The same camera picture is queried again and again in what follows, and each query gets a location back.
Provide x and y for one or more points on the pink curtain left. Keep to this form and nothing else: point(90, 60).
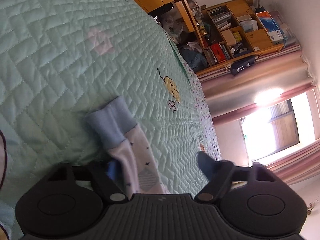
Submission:
point(231, 97)

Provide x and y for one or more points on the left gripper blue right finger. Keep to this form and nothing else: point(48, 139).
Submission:
point(219, 175)

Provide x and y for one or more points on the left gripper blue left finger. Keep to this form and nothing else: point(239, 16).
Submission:
point(103, 185)

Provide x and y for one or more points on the dark hanging tote bag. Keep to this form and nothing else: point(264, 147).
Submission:
point(240, 65)

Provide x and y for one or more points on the white dotted baby garment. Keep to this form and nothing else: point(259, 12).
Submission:
point(125, 141)

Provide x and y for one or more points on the pink curtain right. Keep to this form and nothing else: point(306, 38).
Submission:
point(298, 166)

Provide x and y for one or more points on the pink curtain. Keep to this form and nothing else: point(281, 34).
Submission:
point(298, 166)
point(231, 97)

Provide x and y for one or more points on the green quilted bee bedspread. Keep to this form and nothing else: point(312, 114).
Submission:
point(64, 59)

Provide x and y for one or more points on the wooden bookshelf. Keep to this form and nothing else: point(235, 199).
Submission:
point(231, 32)

